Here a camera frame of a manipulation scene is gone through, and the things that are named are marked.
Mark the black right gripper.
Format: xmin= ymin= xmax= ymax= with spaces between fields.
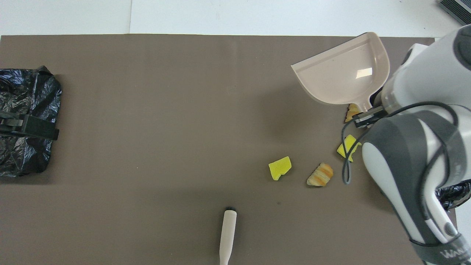
xmin=354 ymin=90 xmax=387 ymax=128

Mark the striped orange croissant piece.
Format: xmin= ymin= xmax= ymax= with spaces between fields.
xmin=307 ymin=163 xmax=334 ymax=187
xmin=345 ymin=103 xmax=363 ymax=123

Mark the yellow sponge piece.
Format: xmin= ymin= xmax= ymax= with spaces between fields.
xmin=337 ymin=134 xmax=362 ymax=163
xmin=268 ymin=156 xmax=292 ymax=181

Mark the beige plastic dustpan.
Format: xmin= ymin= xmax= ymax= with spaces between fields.
xmin=291 ymin=32 xmax=390 ymax=113

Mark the beige handled brush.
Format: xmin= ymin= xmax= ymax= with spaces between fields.
xmin=219 ymin=207 xmax=237 ymax=265

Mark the black bag-lined bin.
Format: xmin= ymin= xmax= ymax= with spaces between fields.
xmin=0 ymin=66 xmax=62 ymax=178
xmin=435 ymin=181 xmax=471 ymax=211

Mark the grey ribbed device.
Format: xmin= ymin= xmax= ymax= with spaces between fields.
xmin=439 ymin=0 xmax=471 ymax=32

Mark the brown table mat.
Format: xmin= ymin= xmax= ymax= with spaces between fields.
xmin=0 ymin=34 xmax=461 ymax=265

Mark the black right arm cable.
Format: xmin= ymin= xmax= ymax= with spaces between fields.
xmin=341 ymin=101 xmax=460 ymax=184

